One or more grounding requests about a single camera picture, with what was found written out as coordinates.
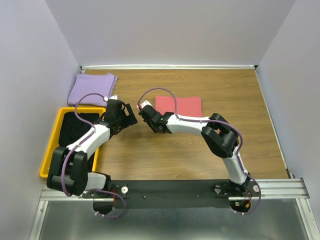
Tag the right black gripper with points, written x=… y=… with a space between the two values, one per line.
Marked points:
x=150 y=126

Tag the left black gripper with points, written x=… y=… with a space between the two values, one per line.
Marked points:
x=130 y=119

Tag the red t shirt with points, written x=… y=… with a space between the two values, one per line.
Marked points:
x=186 y=106

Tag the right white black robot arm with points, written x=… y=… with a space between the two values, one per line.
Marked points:
x=223 y=140

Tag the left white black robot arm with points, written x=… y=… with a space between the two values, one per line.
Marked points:
x=70 y=171

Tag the folded purple t shirt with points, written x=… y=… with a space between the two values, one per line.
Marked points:
x=87 y=84

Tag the black t shirt in bin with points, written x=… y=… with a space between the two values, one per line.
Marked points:
x=73 y=129

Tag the yellow plastic bin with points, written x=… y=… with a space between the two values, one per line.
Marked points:
x=55 y=134

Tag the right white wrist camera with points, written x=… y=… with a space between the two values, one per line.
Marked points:
x=143 y=104

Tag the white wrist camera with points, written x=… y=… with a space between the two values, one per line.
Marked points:
x=143 y=104
x=113 y=97

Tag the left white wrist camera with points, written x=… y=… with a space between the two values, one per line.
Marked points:
x=113 y=97

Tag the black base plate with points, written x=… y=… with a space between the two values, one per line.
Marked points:
x=173 y=194

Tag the aluminium front rail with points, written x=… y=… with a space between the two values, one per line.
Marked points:
x=291 y=188

